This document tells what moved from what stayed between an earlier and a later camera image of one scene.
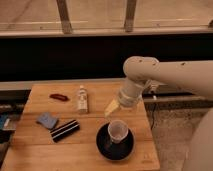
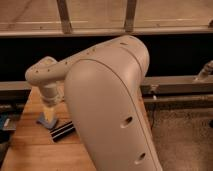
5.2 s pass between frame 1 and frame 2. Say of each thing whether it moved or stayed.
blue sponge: stayed
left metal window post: stayed
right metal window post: stayed
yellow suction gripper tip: moved
